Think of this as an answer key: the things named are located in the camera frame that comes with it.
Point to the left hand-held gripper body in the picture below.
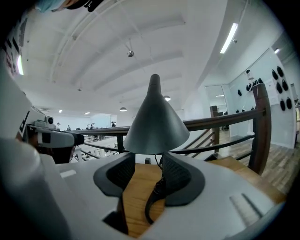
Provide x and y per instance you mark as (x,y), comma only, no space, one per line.
(38,138)

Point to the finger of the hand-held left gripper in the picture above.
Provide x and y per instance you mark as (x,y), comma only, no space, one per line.
(68,139)

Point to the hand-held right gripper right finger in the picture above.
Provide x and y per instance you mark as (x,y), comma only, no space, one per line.
(182,182)

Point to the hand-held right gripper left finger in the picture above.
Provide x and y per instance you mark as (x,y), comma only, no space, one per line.
(114,178)

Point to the black desk lamp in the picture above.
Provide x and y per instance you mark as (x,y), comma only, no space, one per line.
(155,122)

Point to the dark pendant lamp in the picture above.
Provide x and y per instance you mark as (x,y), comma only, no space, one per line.
(123,109)

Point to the person in white shirt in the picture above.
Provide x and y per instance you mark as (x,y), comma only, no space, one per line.
(10,82)

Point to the dark wooden stair railing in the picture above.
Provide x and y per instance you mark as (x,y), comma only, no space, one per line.
(222,119)

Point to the hanging ceiling spotlight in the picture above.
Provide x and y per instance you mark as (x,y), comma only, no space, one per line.
(130,53)

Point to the blue face mask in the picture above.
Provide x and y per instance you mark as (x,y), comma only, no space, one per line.
(50,4)

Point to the fluorescent ceiling tube light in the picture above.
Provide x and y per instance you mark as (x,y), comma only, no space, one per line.
(229,37)

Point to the small white camera box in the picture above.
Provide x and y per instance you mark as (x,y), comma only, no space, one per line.
(49,120)

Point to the white wall board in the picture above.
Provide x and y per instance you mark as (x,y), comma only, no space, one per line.
(262,105)

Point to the group of black wall-mounted items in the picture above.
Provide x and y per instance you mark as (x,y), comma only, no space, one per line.
(279,87)

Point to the black head-worn camera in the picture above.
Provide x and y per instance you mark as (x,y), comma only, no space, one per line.
(86,4)

